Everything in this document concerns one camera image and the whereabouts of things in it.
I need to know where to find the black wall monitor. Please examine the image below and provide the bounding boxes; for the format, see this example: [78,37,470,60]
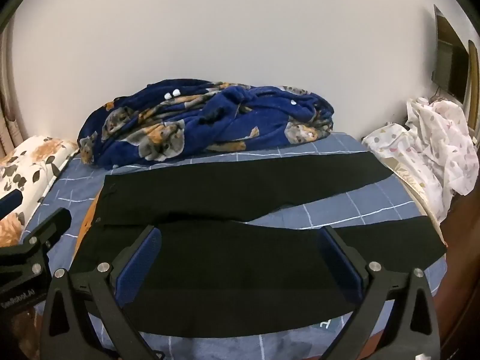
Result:
[431,4,471,102]

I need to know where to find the blue animal print blanket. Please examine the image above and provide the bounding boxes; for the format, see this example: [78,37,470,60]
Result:
[77,79,335,170]

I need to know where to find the white patterned pillow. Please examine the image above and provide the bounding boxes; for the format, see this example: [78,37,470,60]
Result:
[361,97,480,224]

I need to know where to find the beige curtain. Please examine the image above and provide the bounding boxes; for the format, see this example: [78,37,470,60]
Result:
[0,30,27,158]

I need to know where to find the blue checked bed sheet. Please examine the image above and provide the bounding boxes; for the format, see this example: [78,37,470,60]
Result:
[22,132,447,360]

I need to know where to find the black pants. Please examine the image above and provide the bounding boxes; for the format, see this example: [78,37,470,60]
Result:
[70,151,448,339]

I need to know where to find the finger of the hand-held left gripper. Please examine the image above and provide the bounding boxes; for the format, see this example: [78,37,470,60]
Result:
[20,207,73,259]
[0,190,24,219]

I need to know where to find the brown wooden wardrobe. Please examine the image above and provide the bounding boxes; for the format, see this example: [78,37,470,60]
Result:
[431,180,480,360]

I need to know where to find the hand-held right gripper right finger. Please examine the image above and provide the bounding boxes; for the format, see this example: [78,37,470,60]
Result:
[319,226,441,360]

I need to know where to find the floral pillow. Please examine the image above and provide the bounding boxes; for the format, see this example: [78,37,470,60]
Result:
[0,136,79,248]

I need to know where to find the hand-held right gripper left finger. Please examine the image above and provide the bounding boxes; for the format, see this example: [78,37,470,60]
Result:
[39,225,166,360]

